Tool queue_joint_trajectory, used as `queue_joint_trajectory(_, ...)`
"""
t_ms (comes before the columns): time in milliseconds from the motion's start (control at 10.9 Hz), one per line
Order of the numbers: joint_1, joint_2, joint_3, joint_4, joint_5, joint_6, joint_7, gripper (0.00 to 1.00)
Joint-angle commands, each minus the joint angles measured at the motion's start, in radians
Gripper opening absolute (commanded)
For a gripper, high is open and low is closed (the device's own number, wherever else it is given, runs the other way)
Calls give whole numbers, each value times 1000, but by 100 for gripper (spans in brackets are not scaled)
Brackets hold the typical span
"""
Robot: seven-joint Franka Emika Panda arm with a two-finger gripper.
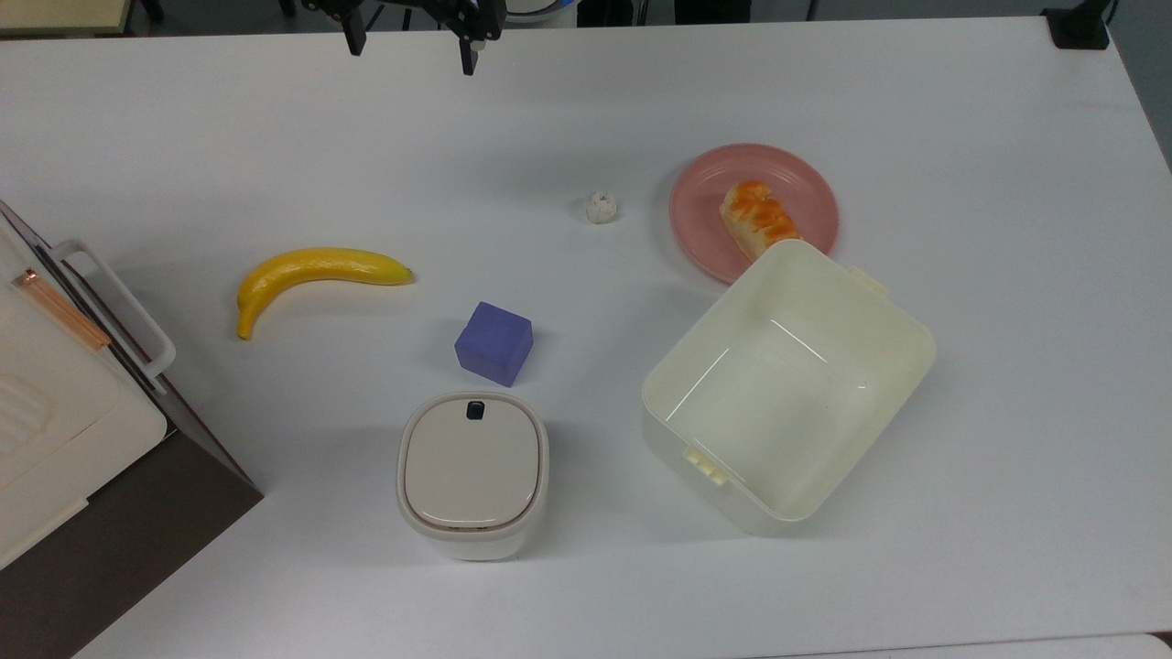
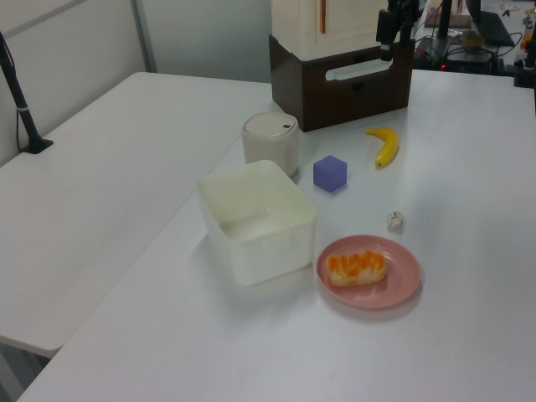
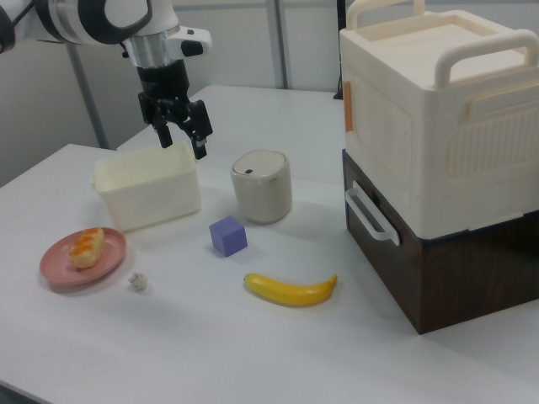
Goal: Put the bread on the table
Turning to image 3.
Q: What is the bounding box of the yellow toy banana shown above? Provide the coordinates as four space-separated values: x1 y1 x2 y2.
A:
243 272 339 308

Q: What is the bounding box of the orange microwave door handle strip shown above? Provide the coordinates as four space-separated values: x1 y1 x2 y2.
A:
343 82 355 134

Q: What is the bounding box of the pink round plate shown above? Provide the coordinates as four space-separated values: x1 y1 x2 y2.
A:
40 226 128 289

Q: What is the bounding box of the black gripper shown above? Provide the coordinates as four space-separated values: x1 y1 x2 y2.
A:
136 60 213 161

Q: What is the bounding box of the beige mini trash can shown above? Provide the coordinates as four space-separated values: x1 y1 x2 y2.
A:
229 149 293 225

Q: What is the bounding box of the white drawer handle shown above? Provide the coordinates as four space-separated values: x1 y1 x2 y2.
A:
344 180 401 246

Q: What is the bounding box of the white toaster oven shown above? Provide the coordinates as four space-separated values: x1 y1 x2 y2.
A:
341 149 539 336

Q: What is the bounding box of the cream plastic storage bin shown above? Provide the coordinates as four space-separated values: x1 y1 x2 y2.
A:
91 141 202 232

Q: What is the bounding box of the purple cube block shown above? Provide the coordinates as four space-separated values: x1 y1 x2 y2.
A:
208 215 248 258

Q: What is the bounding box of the grey partition post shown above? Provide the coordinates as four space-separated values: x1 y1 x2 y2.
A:
273 0 293 90
66 41 117 151

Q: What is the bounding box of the cream toy microwave box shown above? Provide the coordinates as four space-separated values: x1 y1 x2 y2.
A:
339 0 539 237

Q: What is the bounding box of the toy bread with orange glaze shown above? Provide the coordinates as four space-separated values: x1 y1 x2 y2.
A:
68 227 105 269

